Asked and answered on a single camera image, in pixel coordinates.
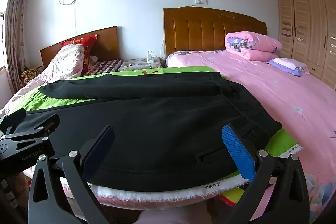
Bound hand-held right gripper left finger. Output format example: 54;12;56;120
28;125;115;224

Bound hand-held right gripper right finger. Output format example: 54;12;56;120
222;123;307;224

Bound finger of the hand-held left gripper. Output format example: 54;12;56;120
0;108;27;133
10;114;61;141

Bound black pants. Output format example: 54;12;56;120
12;72;282;193

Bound green cloth with white edge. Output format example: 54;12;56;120
8;66;303;205

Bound yellow printed cloth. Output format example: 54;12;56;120
218;186;246;207

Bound brown and yellow blanket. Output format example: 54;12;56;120
20;67;44;88

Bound pale pink floral quilt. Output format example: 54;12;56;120
0;44;85;111

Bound window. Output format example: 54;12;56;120
0;0;8;69

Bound red checkered bed sheet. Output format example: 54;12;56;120
81;59;122;76

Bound pink patterned curtain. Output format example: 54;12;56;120
5;0;32;94

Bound red patterned pillow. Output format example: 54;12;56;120
61;34;98;67

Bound nightstand with floral cloth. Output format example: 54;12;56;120
118;57;163;72

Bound purple and white pillow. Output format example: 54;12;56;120
266;57;310;77

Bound plain brown wooden headboard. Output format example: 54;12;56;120
39;26;122;67

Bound folded pink quilt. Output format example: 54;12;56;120
225;31;282;62

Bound padded orange wooden headboard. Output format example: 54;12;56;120
163;6;268;65

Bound light wooden wardrobe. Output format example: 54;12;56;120
277;0;336;90

